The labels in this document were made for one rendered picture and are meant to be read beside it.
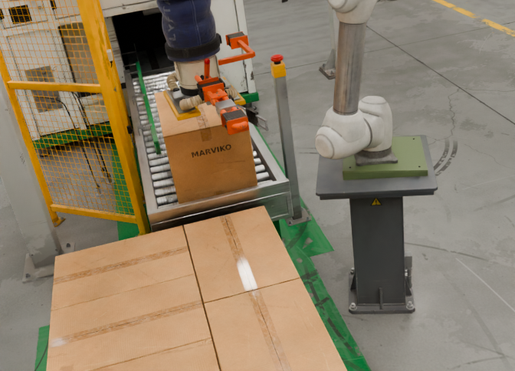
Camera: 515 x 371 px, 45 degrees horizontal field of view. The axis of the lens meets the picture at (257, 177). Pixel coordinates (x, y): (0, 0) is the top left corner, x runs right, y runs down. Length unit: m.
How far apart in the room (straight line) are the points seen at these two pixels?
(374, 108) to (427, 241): 1.17
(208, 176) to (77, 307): 0.88
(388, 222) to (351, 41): 0.89
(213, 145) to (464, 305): 1.43
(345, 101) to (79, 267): 1.36
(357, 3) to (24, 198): 2.24
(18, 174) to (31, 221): 0.30
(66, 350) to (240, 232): 0.91
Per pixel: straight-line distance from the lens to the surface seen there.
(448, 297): 3.27
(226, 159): 3.01
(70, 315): 2.65
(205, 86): 2.44
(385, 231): 2.92
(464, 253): 3.56
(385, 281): 3.10
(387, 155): 2.79
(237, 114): 2.11
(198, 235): 2.89
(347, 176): 2.73
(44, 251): 3.94
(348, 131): 2.54
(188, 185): 3.04
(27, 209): 3.80
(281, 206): 3.12
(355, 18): 2.38
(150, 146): 3.88
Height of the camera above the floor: 2.12
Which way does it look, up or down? 29 degrees down
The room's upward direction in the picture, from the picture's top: 9 degrees counter-clockwise
